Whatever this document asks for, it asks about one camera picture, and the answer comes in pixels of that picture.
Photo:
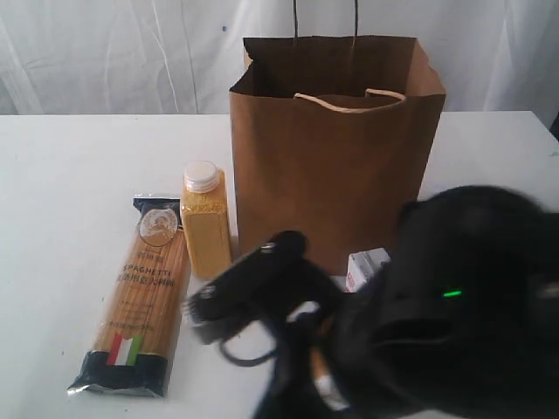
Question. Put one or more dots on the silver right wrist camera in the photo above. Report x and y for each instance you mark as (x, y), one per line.
(265, 285)

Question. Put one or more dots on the yellow grain bottle white cap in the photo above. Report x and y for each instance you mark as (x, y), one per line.
(205, 217)

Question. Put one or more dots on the brown paper bag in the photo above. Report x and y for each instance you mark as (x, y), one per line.
(331, 137)

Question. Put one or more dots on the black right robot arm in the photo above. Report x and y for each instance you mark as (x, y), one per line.
(462, 320)

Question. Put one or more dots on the spaghetti packet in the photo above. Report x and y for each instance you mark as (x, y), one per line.
(133, 350)

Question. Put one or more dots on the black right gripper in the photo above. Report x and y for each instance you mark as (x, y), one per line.
(291, 392)

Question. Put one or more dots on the small milk carton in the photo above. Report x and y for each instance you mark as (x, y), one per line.
(362, 266)

